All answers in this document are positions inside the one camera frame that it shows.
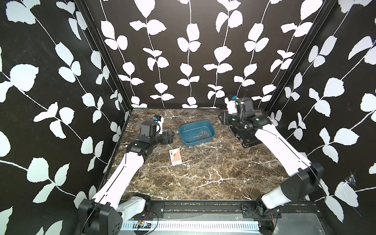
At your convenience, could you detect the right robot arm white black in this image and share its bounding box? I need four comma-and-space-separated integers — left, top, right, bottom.
223, 113, 324, 210

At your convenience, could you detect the white perforated strip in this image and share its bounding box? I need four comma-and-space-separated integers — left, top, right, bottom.
120, 221, 260, 233

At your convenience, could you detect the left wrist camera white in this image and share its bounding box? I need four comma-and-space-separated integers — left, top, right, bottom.
140, 115, 164, 137

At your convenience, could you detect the black front rail base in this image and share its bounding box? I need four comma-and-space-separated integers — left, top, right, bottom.
148, 200, 320, 220

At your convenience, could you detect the teal plastic storage box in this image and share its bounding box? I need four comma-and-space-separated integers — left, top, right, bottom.
179, 120, 216, 147

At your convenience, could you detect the small circuit board with wires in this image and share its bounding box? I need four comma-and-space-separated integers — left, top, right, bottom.
134, 209, 159, 235

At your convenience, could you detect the playing card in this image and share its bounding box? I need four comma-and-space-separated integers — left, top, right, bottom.
169, 148, 182, 166

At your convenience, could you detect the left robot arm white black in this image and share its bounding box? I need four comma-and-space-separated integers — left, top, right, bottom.
78, 131, 175, 235

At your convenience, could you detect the black carrying case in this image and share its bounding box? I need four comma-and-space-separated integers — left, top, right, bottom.
229, 125, 261, 148

